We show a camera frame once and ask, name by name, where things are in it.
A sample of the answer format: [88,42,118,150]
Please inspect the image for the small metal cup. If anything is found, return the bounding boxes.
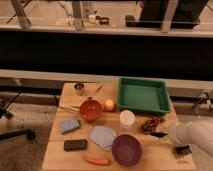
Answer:
[74,83,84,96]

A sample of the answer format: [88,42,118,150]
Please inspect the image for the black brush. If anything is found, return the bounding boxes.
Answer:
[150,132,192,155]

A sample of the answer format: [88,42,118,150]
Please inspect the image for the purple bowl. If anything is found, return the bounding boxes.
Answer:
[111,134,142,167]

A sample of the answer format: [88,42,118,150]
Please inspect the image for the green plastic tray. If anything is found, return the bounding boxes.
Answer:
[117,78,170,115]

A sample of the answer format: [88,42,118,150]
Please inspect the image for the wooden chopsticks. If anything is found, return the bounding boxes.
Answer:
[59,105,79,113]

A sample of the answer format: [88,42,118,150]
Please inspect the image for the black eraser block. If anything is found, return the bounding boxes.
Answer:
[64,139,87,151]

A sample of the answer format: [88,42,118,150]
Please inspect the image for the black office chair base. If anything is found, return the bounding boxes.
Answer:
[0,91,36,141]

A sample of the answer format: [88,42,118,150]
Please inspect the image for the light blue cloth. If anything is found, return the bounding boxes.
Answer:
[89,126,117,151]

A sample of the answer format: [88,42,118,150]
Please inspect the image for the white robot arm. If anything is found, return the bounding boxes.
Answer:
[168,119,213,157]

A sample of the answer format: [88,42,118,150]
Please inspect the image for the bunch of dark grapes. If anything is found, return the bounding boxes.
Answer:
[141,117,165,134]

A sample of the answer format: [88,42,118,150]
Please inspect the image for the peach fruit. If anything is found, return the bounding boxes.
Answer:
[104,99,115,112]

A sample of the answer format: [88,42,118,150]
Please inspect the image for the white cup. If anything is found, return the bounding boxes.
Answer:
[120,110,135,129]

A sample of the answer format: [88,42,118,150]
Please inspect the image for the metal spoon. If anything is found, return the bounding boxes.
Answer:
[87,85,102,100]

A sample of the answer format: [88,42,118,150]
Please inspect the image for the blue sponge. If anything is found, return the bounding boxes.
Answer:
[60,119,80,134]

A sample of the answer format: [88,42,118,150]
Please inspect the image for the orange bowl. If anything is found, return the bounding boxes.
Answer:
[79,100,103,122]

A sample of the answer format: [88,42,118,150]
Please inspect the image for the orange carrot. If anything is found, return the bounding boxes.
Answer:
[82,155,111,166]

